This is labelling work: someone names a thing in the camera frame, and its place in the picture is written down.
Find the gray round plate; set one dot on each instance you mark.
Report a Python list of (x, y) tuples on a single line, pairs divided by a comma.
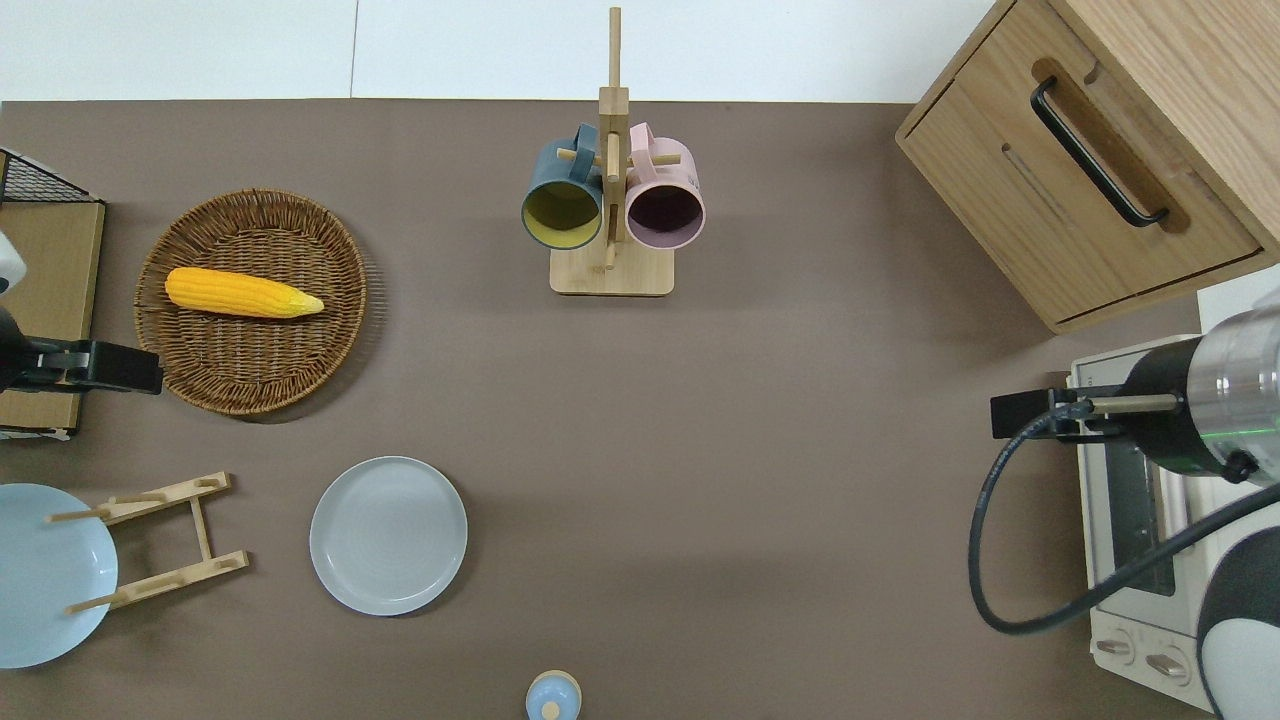
[(388, 536)]

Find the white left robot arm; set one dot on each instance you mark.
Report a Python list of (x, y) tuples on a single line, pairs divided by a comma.
[(8, 262)]

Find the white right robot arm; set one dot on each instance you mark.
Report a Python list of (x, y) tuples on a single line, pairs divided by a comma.
[(1235, 390)]

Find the yellow corn cob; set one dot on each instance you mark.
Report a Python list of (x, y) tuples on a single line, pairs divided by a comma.
[(235, 292)]

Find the brown table mat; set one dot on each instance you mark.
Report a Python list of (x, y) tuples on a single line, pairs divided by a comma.
[(700, 400)]

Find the wooden drawer cabinet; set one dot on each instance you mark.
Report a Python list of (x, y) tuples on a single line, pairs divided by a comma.
[(1000, 180)]

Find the round wicker basket tray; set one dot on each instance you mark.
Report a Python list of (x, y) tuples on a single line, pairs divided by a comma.
[(260, 360)]

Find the wooden dish rack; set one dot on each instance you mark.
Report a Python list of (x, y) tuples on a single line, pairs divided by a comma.
[(170, 493)]

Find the light blue plate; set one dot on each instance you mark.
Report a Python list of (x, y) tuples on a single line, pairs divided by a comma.
[(45, 590)]

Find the silver oven knob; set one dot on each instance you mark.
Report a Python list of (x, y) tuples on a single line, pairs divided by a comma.
[(1166, 666), (1115, 647)]

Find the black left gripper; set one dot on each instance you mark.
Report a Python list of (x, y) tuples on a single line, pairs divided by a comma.
[(50, 375)]

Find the white toaster oven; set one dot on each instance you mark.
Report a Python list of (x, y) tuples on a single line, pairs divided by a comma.
[(1125, 625)]

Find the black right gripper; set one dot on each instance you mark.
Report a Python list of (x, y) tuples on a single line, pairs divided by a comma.
[(1100, 428)]

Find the flat wooden board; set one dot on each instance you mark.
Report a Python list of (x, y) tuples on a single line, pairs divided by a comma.
[(55, 290)]

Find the dark blue mug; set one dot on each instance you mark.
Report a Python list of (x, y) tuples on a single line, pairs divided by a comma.
[(562, 215)]

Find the pink mug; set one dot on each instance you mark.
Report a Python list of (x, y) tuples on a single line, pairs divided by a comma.
[(665, 212)]

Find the wooden mug tree stand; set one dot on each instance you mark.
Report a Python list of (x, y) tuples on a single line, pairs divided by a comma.
[(612, 270)]

